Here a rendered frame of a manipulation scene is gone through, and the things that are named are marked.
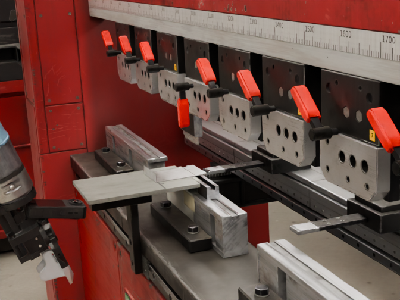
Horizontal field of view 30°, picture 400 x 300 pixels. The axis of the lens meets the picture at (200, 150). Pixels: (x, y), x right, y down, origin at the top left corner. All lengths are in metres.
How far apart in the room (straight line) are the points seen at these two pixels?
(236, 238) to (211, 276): 0.12
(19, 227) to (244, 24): 0.56
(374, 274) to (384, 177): 2.73
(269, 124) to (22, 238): 0.51
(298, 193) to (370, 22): 0.90
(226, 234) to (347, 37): 0.70
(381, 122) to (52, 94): 1.77
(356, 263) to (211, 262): 2.28
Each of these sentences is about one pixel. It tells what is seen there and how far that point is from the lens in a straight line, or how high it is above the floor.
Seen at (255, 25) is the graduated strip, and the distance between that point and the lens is 1.30.
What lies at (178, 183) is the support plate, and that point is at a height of 1.00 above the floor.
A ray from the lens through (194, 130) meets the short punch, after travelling 1.74.
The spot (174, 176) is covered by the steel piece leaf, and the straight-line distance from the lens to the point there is 1.79.
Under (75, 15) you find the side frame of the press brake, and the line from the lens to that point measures 2.55.
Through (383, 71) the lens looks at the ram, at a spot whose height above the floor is 1.35.
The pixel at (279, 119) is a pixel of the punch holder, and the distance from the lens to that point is 1.23.
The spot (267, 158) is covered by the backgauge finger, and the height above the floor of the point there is 1.02.
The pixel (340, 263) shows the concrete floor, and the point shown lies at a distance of 3.83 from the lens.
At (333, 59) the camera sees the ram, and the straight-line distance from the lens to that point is 1.07.
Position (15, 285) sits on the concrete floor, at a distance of 3.84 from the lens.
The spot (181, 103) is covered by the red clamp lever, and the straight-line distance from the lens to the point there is 1.60.
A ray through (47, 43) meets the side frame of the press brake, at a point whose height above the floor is 1.26.
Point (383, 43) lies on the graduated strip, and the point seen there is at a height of 1.39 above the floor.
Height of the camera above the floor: 1.50
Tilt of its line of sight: 14 degrees down
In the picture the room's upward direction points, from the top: 3 degrees counter-clockwise
